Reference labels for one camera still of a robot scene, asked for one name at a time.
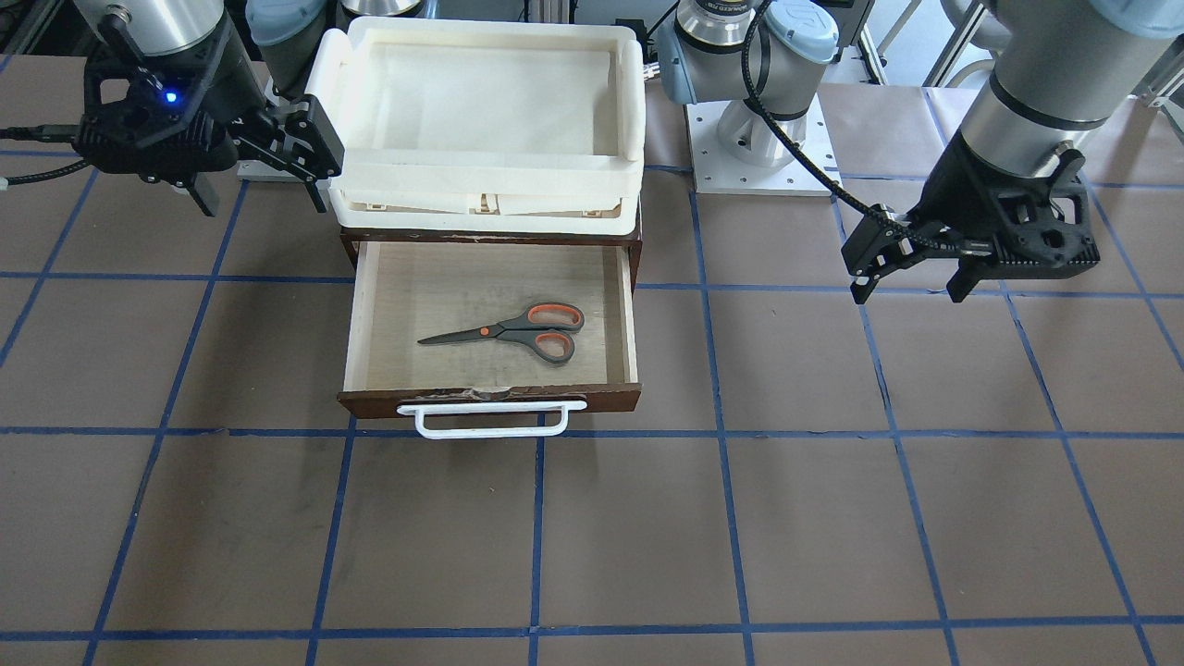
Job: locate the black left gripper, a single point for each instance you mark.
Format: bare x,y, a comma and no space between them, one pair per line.
941,205

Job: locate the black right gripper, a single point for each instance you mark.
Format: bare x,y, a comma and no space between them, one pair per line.
228,95

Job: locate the brown wooden drawer cabinet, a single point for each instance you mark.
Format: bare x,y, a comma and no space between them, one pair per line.
407,291

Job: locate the grey orange scissors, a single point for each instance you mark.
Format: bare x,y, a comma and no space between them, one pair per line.
546,328

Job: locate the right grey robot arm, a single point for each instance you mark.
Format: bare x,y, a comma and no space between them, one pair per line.
164,27

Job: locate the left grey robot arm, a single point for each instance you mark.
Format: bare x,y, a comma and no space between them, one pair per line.
886,140

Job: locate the white plastic tray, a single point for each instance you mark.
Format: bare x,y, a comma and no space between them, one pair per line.
478,126

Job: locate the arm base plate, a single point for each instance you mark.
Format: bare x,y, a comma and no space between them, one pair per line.
734,152
259,170

